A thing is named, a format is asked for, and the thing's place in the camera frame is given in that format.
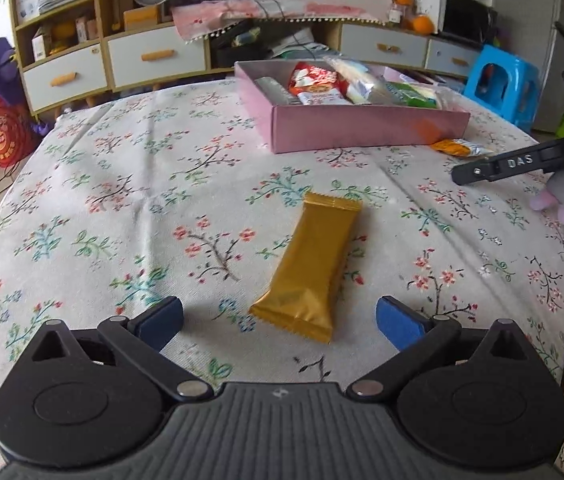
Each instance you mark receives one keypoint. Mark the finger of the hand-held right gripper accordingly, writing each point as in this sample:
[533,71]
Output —
[511,163]

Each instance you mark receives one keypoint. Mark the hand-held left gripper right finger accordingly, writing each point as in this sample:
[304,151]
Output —
[400,327]

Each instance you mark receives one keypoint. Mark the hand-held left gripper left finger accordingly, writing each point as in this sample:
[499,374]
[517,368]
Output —
[159,321]

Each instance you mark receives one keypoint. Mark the gold snack packet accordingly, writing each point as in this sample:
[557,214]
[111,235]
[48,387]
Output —
[307,270]

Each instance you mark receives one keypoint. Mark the green snack packet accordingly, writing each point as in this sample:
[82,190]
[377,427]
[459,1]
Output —
[411,95]

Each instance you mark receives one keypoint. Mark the pink cardboard box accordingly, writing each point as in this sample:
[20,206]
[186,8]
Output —
[361,127]

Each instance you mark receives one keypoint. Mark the white snack packet black print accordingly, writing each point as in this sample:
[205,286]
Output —
[356,75]

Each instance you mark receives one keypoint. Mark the red snack packet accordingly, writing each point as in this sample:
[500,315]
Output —
[319,82]

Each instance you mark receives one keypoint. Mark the silver white snack packet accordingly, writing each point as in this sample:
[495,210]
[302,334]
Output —
[274,91]

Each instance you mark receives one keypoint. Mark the small orange and white packet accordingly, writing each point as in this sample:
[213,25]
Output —
[461,147]

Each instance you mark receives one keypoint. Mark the blue plastic stool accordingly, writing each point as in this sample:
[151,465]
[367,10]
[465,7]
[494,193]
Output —
[501,85]

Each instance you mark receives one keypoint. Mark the clear cracker packet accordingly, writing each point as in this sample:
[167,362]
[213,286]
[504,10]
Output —
[446,97]

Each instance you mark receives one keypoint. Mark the black microwave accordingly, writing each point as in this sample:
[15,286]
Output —
[466,15]

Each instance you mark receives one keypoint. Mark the folded white papers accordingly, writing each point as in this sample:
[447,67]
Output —
[302,45]

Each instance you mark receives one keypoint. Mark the wooden cabinet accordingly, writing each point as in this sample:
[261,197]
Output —
[182,80]

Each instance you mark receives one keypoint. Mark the red printed bag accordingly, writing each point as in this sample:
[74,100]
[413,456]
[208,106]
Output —
[4,132]

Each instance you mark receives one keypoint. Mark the pink patterned cloth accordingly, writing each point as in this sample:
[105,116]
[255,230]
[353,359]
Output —
[272,12]

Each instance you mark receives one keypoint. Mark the small white box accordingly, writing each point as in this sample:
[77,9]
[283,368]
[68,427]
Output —
[38,45]

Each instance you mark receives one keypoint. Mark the yellow box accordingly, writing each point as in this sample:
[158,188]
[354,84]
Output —
[141,17]

